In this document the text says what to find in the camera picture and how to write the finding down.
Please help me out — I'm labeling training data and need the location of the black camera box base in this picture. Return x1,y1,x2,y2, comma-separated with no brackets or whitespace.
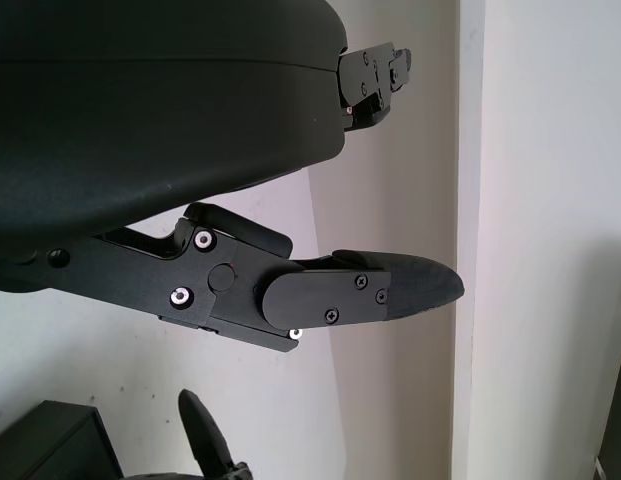
12,399,125,480

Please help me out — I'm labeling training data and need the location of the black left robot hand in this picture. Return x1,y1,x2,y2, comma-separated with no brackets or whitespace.
0,0,465,354

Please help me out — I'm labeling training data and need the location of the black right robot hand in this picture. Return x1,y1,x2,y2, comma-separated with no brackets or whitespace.
124,389,251,480

